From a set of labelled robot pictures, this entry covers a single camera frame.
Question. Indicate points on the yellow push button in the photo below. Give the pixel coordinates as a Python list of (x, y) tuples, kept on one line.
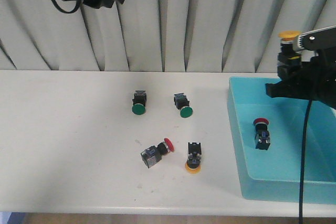
[(288, 51)]

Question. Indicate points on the red push button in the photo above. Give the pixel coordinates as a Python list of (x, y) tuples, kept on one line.
[(262, 136), (153, 154)]

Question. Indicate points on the turquoise plastic box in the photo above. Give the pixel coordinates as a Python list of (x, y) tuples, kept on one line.
[(297, 134)]

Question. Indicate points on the white pleated curtain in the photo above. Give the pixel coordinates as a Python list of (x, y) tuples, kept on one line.
[(155, 35)]

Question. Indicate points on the green push button left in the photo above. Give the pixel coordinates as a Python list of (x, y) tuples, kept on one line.
[(139, 102)]

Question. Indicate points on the green push button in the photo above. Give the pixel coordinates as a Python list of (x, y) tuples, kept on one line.
[(139, 102), (183, 105)]

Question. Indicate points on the green push button right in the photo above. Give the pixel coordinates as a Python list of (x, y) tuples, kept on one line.
[(183, 105)]

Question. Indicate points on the yellow push button upside-down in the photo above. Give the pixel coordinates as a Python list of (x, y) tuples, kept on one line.
[(194, 156)]

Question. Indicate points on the red push button lying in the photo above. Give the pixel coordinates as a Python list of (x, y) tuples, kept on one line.
[(153, 154)]

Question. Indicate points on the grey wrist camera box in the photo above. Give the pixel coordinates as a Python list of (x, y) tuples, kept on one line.
[(323, 38)]

